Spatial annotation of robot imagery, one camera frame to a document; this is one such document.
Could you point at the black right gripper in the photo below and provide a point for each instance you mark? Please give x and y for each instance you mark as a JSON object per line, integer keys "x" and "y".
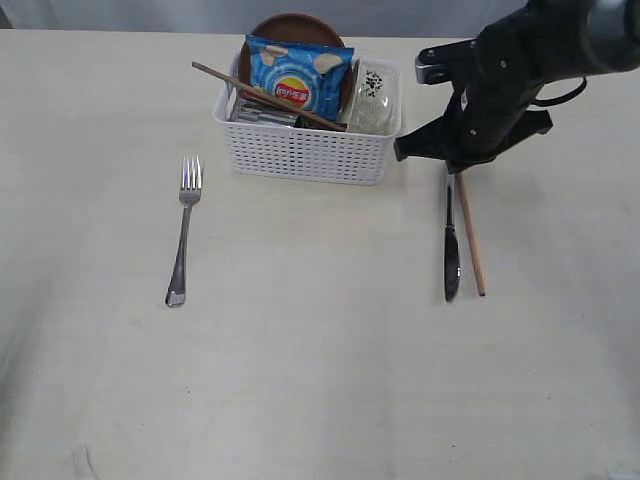
{"x": 481, "y": 122}

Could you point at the brown wooden chopstick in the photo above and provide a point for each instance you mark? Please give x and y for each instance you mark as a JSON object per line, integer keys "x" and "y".
{"x": 257, "y": 94}
{"x": 471, "y": 237}

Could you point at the silver table knife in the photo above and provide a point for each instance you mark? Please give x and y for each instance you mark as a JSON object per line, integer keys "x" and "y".
{"x": 451, "y": 246}

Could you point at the silver fork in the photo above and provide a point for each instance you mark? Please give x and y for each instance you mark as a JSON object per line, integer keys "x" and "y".
{"x": 189, "y": 195}

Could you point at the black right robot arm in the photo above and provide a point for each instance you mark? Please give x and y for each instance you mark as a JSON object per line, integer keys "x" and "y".
{"x": 506, "y": 79}

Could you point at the white patterned ceramic bowl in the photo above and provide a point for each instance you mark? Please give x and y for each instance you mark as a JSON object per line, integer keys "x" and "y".
{"x": 375, "y": 99}

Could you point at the blue chips bag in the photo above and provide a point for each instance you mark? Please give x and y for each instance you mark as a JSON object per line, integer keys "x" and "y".
{"x": 308, "y": 76}

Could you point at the white perforated plastic basket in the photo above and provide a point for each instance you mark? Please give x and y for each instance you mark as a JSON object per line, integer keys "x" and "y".
{"x": 310, "y": 151}

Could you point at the shiny steel cup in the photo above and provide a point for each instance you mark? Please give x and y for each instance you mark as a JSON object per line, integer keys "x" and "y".
{"x": 246, "y": 111}

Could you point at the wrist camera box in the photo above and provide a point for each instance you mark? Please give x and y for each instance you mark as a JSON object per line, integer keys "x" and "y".
{"x": 445, "y": 63}

